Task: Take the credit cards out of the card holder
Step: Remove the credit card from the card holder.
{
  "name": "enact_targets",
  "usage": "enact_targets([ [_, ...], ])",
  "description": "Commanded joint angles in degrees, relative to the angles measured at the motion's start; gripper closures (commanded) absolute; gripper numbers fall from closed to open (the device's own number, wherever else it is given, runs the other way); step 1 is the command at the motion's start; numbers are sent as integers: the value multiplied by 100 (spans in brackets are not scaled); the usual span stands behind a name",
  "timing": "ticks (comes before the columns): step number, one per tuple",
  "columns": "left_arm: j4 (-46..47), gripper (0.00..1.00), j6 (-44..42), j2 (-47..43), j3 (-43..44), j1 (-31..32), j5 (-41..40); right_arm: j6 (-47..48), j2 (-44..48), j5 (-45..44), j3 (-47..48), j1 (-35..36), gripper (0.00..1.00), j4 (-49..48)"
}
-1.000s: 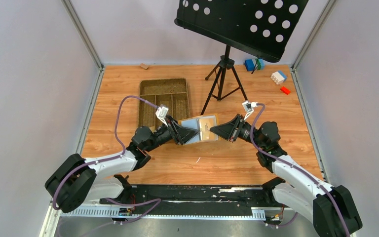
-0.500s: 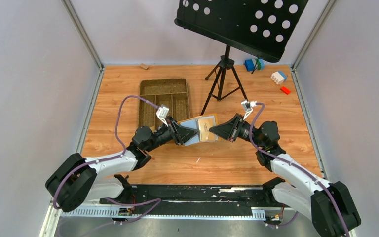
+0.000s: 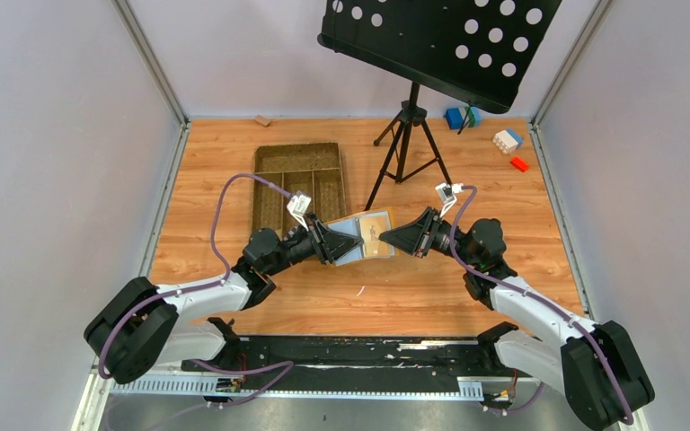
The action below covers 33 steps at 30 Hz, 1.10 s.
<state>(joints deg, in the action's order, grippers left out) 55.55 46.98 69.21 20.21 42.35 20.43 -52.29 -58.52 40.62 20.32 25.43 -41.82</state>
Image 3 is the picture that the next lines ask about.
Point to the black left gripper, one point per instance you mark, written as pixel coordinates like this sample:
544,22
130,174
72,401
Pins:
322,241

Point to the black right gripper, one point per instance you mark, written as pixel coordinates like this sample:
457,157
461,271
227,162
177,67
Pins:
431,233

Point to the yellow leather card holder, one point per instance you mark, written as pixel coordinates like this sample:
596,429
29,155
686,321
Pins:
356,216

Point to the beige illustrated card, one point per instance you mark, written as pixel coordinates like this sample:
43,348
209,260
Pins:
370,227

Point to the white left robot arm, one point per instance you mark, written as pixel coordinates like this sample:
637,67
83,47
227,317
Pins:
146,324

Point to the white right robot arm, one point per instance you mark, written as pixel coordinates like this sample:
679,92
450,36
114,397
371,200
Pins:
595,366

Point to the woven straw divided tray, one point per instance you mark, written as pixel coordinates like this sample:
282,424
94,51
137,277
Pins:
314,168

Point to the blue green toy block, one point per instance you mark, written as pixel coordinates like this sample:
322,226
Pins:
463,117

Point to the red toy block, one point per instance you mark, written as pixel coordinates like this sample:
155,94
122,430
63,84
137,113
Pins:
520,164

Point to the white blue toy block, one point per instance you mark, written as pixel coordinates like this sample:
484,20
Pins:
507,140

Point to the small wooden block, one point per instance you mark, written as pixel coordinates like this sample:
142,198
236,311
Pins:
263,121

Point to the black music stand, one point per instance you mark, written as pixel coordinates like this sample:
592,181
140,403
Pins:
476,52

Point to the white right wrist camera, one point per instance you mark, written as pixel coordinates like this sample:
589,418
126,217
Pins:
448,195

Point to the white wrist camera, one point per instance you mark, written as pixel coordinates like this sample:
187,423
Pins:
448,195
298,205

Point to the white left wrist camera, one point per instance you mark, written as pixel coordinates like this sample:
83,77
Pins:
298,205

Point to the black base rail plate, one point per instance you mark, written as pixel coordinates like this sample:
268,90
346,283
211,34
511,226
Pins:
362,364

